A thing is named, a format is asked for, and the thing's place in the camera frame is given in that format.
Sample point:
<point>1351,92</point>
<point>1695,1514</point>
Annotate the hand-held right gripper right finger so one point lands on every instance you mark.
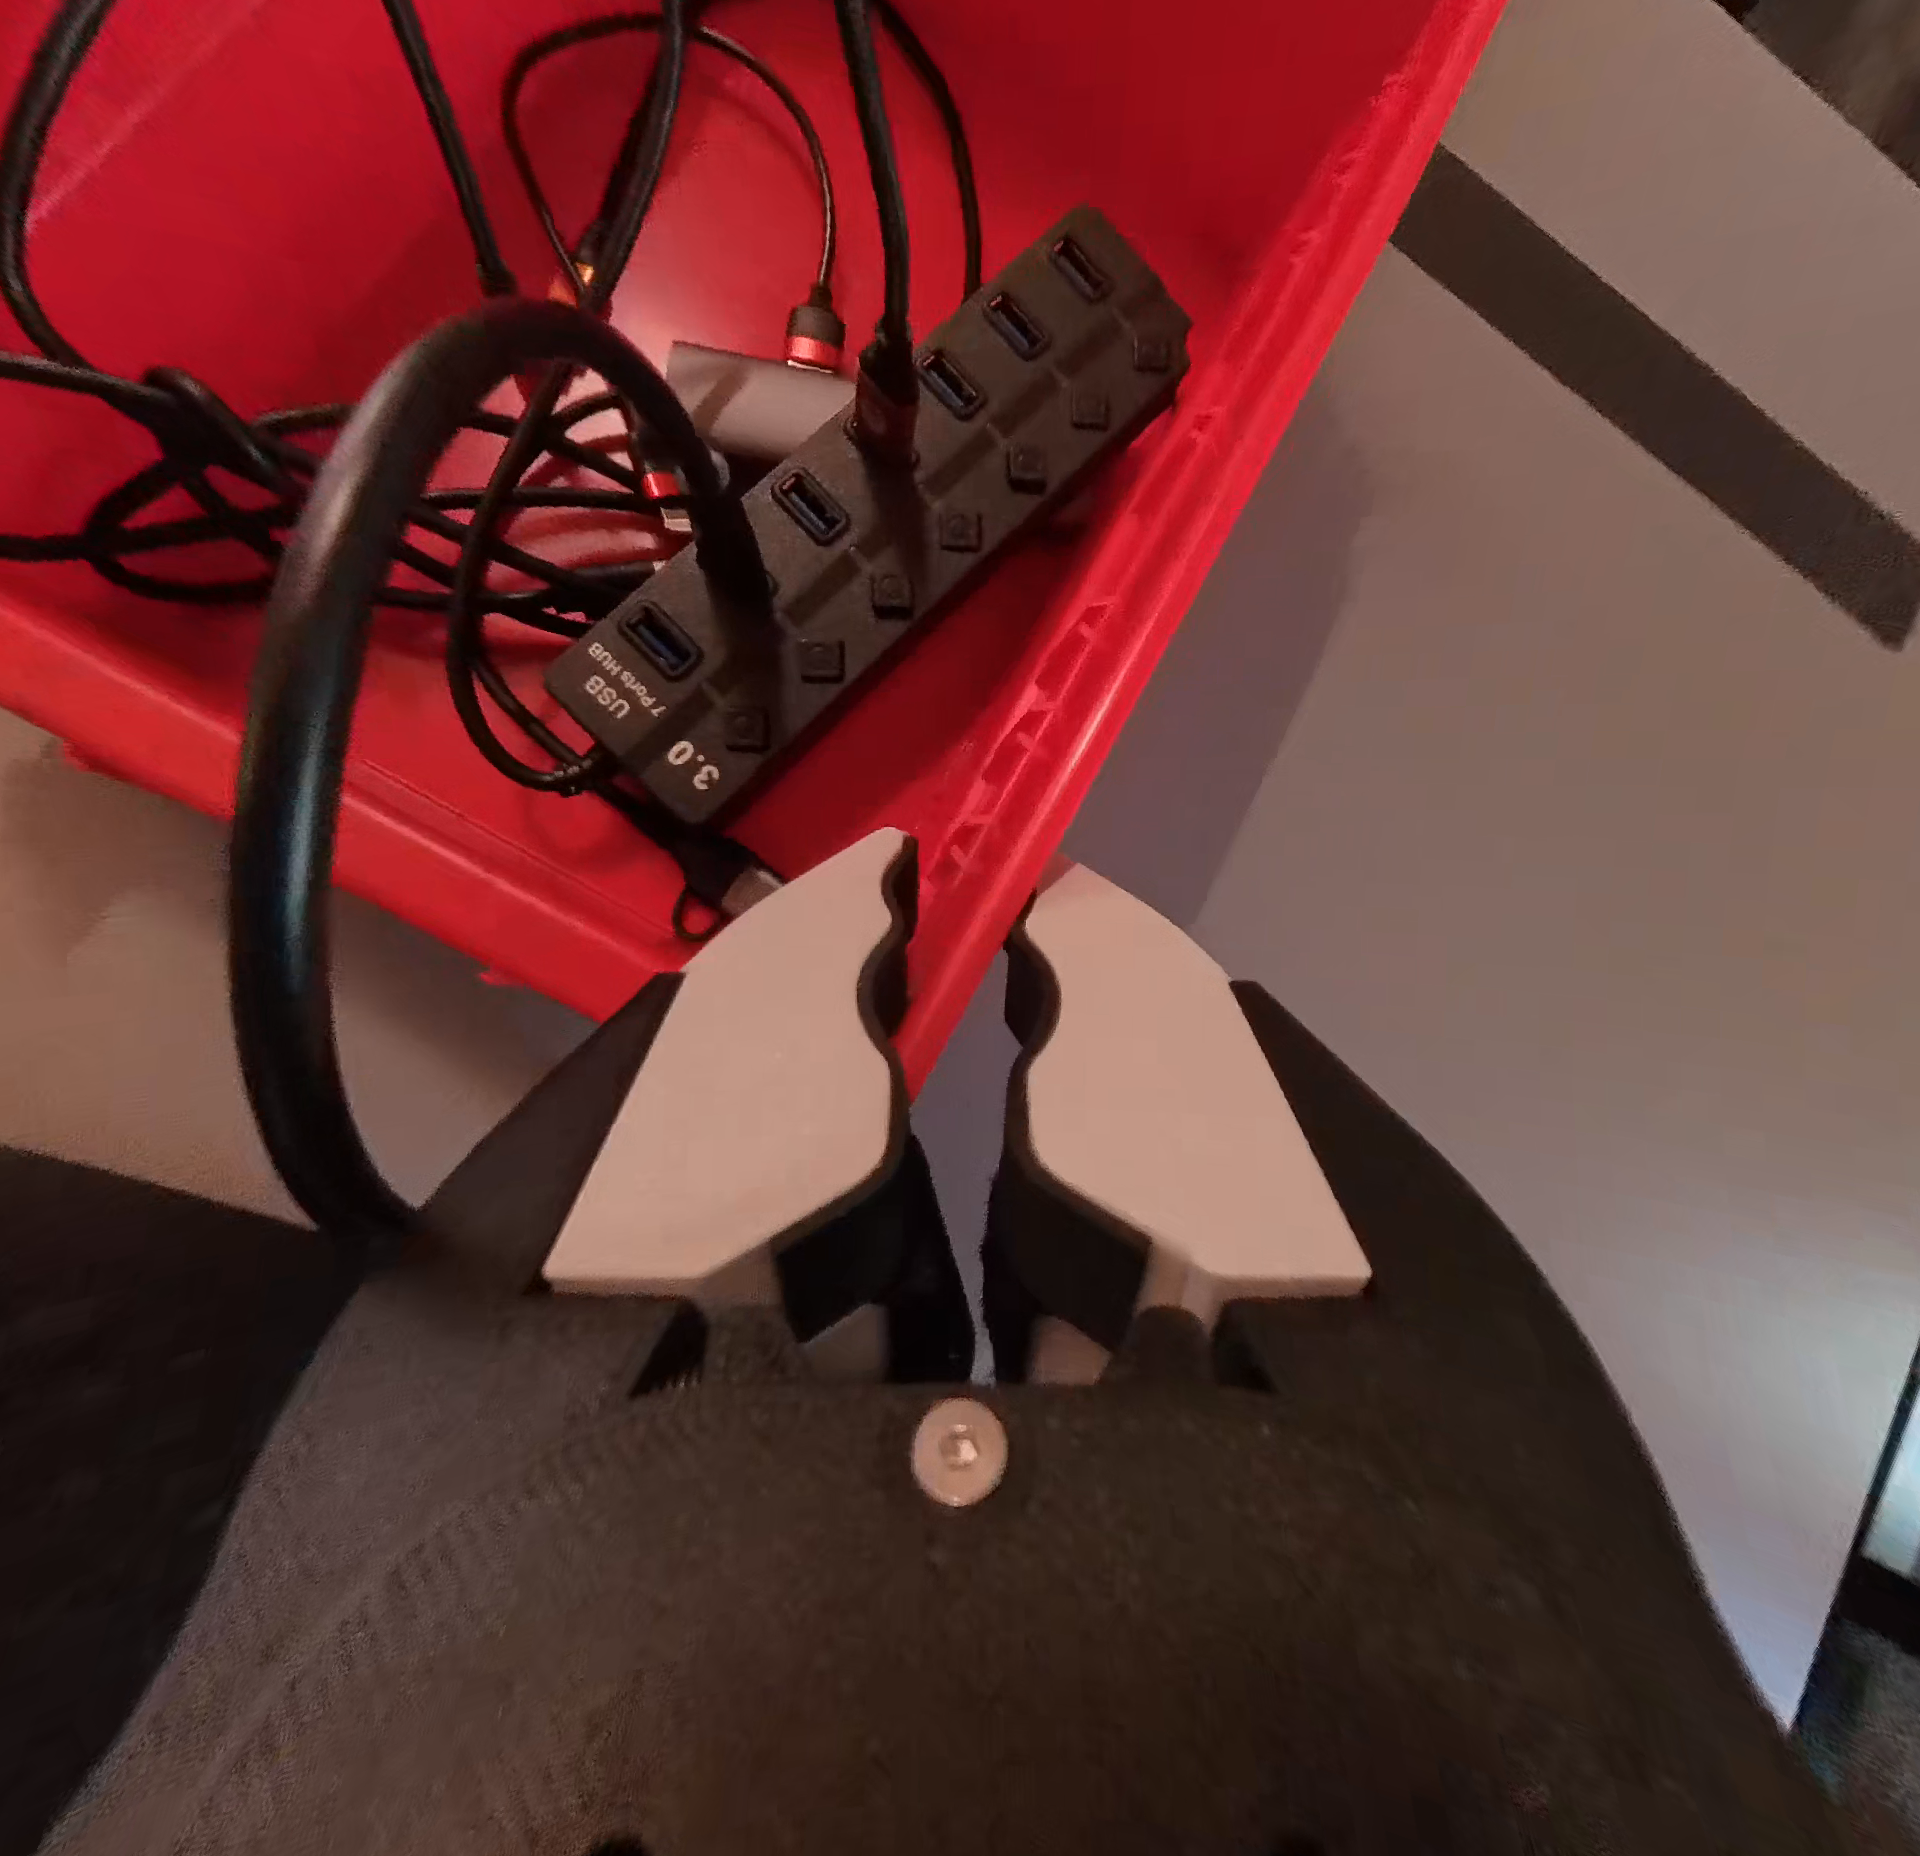
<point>1185,1120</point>

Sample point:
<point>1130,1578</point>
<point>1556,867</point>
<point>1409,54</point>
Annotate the black USB hub with switches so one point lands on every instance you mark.
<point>976,446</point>

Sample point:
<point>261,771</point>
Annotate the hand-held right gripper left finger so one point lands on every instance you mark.
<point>720,1120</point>

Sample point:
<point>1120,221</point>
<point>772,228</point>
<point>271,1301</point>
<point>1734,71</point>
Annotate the grey USB hub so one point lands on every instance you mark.
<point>749,388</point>

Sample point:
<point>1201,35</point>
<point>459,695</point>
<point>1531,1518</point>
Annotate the red plastic bin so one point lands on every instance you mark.
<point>1201,161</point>

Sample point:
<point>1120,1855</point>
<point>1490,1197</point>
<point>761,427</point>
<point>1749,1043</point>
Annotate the person's black printed shirt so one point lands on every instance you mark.
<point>151,1437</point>

